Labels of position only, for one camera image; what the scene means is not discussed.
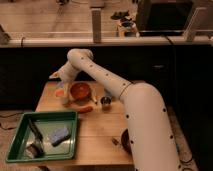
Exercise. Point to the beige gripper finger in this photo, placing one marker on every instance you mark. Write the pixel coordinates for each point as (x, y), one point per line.
(60, 84)
(66, 99)

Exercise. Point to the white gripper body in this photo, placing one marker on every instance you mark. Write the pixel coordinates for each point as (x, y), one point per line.
(66, 73)

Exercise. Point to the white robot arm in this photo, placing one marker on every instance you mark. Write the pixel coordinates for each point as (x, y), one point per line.
(151, 137)

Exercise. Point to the orange apple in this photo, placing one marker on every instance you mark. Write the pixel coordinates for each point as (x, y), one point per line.
(59, 93)

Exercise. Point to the small metal cup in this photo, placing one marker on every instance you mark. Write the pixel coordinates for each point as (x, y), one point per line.
(105, 101)

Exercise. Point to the orange bowl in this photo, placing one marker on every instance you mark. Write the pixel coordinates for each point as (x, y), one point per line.
(80, 91)

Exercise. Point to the orange carrot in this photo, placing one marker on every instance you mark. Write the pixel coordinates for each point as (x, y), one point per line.
(82, 110)

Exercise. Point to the green plastic tray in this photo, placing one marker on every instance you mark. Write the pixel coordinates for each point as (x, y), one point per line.
(47, 123)

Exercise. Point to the blue sponge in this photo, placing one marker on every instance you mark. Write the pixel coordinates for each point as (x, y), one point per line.
(59, 135)

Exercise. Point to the black dish brush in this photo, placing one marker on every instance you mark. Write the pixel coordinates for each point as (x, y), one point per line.
(35, 149)

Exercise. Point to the wooden box with items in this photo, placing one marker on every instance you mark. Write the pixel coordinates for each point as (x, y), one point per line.
(127, 28)

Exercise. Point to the black monitor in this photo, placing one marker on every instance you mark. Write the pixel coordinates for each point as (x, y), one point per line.
(162, 15)

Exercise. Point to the dark pan with handle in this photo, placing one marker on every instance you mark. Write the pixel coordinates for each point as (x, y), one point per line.
(124, 142)

